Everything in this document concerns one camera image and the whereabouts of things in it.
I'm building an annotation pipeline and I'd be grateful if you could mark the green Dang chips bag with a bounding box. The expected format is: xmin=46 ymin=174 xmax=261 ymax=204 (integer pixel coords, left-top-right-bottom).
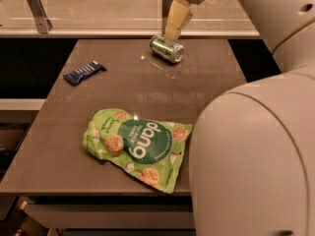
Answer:
xmin=83 ymin=108 xmax=192 ymax=194

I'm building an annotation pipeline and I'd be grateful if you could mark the glass barrier panel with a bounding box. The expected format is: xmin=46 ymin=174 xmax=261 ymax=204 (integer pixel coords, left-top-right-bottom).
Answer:
xmin=0 ymin=0 xmax=256 ymax=32

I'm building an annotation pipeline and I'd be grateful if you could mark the metal rail bracket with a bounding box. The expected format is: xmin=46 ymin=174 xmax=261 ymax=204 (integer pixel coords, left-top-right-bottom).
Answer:
xmin=161 ymin=0 xmax=173 ymax=32
xmin=27 ymin=0 xmax=52 ymax=33

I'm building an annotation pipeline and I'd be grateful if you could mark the blue snack bar wrapper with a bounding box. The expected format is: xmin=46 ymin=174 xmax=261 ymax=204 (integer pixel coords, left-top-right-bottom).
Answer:
xmin=63 ymin=61 xmax=106 ymax=86

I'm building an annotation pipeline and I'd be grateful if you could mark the left metal rail bracket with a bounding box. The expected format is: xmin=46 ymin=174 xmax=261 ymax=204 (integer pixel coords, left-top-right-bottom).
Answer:
xmin=27 ymin=0 xmax=52 ymax=33

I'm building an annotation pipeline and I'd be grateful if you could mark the green soda can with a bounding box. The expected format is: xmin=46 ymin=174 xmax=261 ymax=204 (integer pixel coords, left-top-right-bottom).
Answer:
xmin=150 ymin=34 xmax=184 ymax=63

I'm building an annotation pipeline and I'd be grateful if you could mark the middle metal rail bracket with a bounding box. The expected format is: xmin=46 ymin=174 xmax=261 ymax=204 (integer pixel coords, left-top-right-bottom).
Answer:
xmin=161 ymin=0 xmax=173 ymax=32

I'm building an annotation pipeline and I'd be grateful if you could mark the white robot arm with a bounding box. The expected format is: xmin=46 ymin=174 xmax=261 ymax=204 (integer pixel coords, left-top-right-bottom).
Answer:
xmin=189 ymin=0 xmax=315 ymax=236

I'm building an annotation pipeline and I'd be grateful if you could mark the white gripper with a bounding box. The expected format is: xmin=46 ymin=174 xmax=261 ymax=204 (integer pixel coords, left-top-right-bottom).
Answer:
xmin=163 ymin=0 xmax=205 ymax=45

